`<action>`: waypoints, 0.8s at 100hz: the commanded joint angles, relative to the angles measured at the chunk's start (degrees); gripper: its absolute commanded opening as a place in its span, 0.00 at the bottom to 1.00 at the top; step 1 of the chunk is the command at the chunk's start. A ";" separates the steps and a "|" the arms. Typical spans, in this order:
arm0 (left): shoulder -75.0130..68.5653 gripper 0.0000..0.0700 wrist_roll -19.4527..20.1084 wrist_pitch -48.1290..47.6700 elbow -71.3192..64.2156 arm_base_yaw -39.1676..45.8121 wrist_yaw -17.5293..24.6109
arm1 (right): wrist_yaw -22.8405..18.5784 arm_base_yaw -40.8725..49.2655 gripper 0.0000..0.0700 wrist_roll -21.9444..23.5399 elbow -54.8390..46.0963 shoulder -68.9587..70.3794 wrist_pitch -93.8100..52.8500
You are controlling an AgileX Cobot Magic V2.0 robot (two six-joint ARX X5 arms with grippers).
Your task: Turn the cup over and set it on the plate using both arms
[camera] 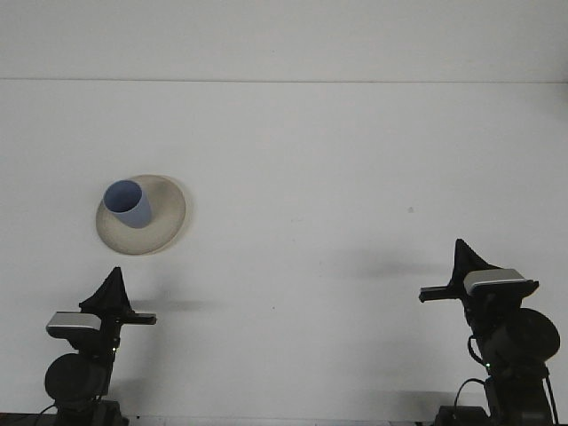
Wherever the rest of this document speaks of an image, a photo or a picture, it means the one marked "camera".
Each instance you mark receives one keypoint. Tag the pale blue cup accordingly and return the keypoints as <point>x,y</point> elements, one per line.
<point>128,205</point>

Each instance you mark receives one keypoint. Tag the pale round plate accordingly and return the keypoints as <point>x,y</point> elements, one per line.
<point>151,237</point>

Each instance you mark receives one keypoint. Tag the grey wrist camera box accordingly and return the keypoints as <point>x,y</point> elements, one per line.
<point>71,323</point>
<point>497,278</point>

